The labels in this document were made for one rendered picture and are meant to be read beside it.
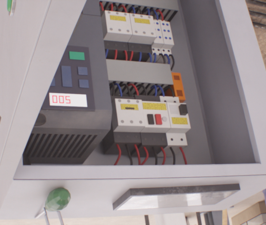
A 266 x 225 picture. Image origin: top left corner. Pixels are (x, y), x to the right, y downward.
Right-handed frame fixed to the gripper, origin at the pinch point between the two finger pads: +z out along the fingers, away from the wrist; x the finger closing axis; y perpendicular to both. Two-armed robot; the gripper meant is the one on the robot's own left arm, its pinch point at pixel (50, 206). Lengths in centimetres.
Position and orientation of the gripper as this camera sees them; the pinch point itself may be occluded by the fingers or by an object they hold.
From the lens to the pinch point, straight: 64.1
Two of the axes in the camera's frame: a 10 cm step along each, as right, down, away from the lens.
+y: -3.7, 3.5, 8.6
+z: -3.1, -9.2, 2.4
